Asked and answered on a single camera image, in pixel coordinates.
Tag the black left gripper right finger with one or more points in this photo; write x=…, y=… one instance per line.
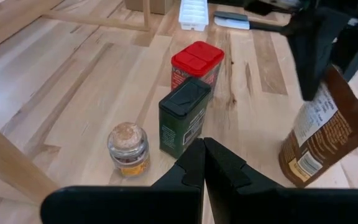
x=291, y=208

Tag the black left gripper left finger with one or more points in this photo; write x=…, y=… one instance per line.
x=135, y=205

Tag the glass cork-lid saffron jar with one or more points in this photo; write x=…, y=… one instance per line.
x=129, y=149

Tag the brown spice pouch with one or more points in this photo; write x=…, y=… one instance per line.
x=325, y=133

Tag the green black pepper tin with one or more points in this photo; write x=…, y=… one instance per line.
x=182, y=118

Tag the red-lid paprika tin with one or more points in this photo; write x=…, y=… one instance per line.
x=197, y=62

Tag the slatted wooden shelf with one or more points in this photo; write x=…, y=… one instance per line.
x=11, y=161

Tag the white ice cube tray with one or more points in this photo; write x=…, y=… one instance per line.
x=194, y=14

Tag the small cardboard box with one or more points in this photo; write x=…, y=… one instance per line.
x=149, y=4

